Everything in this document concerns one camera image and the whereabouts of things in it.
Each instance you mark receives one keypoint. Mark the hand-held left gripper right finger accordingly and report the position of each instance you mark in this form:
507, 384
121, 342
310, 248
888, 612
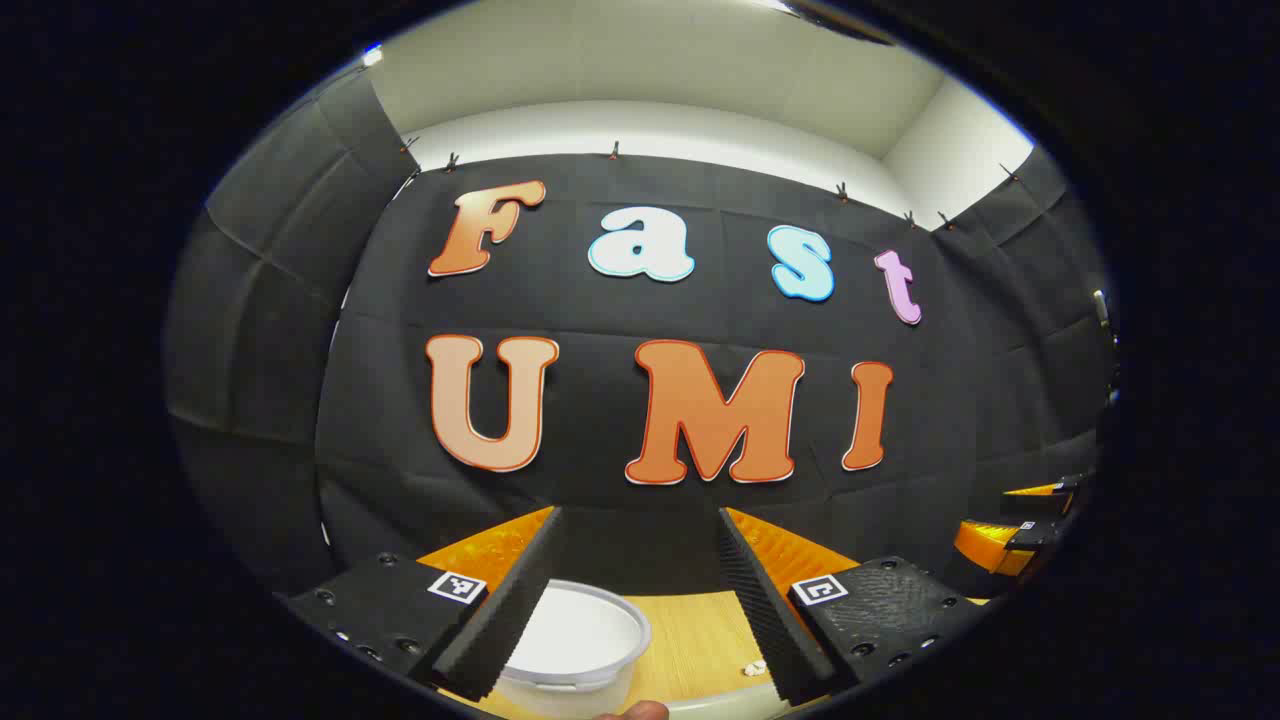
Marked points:
770, 620

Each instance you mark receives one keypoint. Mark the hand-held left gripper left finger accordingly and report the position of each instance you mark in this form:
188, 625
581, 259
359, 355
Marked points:
510, 620

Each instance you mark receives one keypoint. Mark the white paper ball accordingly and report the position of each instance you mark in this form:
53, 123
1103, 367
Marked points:
754, 667

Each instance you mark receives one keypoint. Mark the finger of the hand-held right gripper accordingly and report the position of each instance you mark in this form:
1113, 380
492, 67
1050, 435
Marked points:
1000, 548
1045, 497

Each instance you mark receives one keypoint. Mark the white ribbed garbage bin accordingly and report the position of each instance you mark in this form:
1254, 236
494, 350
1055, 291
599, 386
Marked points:
585, 630

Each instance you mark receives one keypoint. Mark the wooden desktop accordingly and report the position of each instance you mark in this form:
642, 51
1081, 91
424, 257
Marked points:
690, 640

